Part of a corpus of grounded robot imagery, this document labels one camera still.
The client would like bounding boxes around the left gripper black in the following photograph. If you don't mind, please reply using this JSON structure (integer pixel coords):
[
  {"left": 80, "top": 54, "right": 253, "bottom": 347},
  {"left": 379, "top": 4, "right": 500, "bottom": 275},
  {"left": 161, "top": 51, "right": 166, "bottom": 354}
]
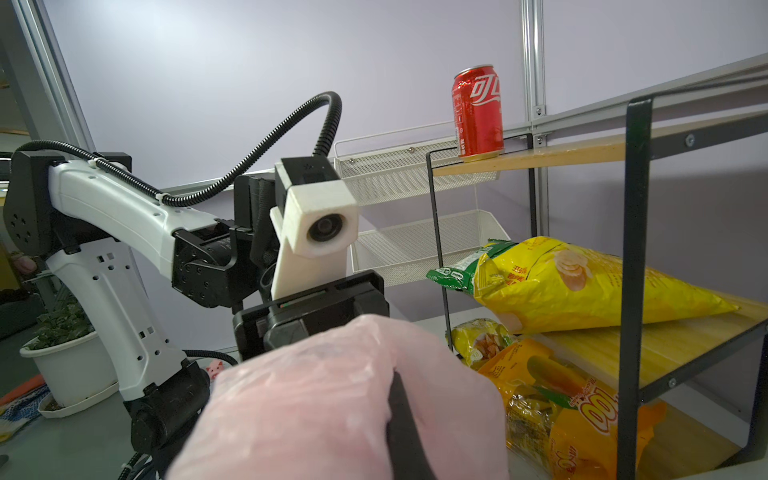
[{"left": 233, "top": 270, "right": 390, "bottom": 360}]

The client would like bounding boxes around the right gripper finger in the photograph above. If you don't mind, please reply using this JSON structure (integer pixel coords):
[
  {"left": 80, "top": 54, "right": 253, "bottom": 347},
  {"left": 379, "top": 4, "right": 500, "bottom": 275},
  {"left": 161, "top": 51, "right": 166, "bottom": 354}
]
[{"left": 386, "top": 371, "right": 436, "bottom": 480}]

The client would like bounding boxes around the pink plastic grocery bag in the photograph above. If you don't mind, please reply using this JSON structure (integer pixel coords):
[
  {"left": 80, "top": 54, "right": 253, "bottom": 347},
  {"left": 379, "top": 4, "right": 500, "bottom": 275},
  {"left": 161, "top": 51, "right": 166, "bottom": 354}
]
[{"left": 168, "top": 315, "right": 509, "bottom": 479}]

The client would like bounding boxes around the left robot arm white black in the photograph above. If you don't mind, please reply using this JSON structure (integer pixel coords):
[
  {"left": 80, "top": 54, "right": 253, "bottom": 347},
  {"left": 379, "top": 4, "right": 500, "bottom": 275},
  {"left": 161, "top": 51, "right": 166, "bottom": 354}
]
[{"left": 4, "top": 91, "right": 389, "bottom": 474}]

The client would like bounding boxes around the pink pig toy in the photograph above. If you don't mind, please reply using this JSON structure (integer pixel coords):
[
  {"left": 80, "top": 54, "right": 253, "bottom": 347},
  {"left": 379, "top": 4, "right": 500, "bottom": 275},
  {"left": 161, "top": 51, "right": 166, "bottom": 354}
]
[{"left": 205, "top": 360, "right": 228, "bottom": 382}]

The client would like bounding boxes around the orange snack bag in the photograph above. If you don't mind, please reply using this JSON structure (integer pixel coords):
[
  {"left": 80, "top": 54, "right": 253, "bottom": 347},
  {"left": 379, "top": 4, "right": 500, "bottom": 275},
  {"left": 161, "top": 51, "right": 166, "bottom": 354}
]
[{"left": 449, "top": 317, "right": 668, "bottom": 480}]

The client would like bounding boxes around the white potted plant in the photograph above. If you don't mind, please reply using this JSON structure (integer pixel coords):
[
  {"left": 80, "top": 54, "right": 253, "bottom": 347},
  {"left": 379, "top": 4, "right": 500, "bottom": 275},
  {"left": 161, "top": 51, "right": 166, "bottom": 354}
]
[{"left": 19, "top": 292, "right": 118, "bottom": 419}]

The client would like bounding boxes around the green snack bag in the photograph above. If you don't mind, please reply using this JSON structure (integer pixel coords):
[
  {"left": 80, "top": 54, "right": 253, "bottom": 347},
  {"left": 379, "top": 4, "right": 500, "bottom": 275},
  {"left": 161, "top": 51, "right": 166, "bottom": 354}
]
[{"left": 426, "top": 239, "right": 517, "bottom": 296}]

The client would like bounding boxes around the yellow chips bag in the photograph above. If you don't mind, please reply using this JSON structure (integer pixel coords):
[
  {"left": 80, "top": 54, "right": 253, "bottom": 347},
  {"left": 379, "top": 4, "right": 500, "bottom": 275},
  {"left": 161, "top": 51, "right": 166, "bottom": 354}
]
[{"left": 470, "top": 236, "right": 739, "bottom": 334}]

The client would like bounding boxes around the wooden two-tier shelf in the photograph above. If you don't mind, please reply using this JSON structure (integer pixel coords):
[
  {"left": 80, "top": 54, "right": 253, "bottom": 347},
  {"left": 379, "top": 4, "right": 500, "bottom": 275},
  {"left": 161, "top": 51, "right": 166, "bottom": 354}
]
[{"left": 426, "top": 54, "right": 767, "bottom": 479}]

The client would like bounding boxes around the red cola can left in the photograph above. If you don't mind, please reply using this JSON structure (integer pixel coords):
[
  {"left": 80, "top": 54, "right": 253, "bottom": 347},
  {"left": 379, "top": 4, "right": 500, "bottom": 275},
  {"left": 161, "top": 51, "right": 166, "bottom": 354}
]
[{"left": 451, "top": 65, "right": 505, "bottom": 162}]

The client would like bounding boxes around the white mesh wall rack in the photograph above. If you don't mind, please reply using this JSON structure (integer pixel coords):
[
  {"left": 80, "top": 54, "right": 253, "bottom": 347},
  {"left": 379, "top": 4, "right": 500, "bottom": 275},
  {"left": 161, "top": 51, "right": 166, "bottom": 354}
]
[{"left": 333, "top": 122, "right": 508, "bottom": 287}]

